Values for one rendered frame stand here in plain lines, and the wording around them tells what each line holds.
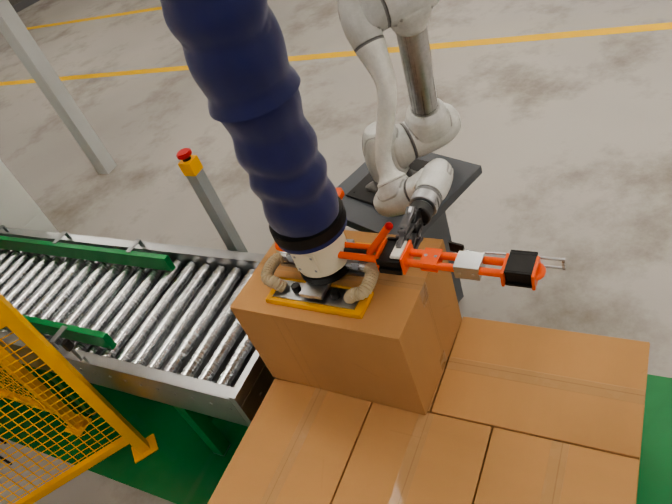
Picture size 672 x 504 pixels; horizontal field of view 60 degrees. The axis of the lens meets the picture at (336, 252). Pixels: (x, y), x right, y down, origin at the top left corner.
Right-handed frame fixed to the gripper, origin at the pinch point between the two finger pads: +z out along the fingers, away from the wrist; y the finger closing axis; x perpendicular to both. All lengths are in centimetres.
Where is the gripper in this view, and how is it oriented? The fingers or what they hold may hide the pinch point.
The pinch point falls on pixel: (400, 255)
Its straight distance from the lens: 166.6
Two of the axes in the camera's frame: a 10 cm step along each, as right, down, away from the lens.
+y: 2.8, 7.1, 6.4
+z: -3.9, 7.0, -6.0
